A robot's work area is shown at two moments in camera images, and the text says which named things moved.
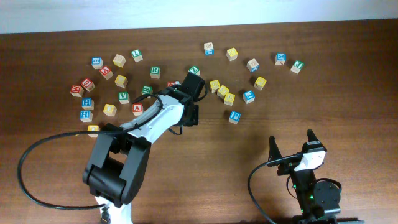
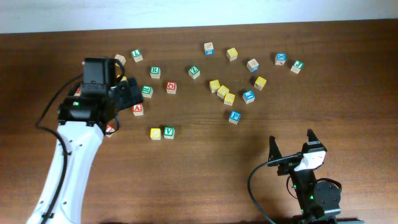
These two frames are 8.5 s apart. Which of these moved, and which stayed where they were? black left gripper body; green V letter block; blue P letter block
Moved: green V letter block; black left gripper body
Stayed: blue P letter block
